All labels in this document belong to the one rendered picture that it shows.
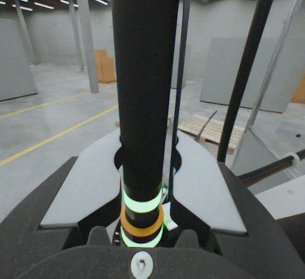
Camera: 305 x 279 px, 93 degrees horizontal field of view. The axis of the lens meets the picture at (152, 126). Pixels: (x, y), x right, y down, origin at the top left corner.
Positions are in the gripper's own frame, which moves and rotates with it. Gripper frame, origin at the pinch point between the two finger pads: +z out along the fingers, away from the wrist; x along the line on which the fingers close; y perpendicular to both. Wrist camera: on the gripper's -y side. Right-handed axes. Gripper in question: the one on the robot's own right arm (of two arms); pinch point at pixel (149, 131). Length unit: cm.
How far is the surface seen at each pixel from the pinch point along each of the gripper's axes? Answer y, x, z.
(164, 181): 40, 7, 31
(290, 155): 10.0, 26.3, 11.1
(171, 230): 11.2, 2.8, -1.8
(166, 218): 10.8, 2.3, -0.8
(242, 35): -123, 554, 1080
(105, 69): 82, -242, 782
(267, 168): 10.0, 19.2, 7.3
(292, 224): 13.3, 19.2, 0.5
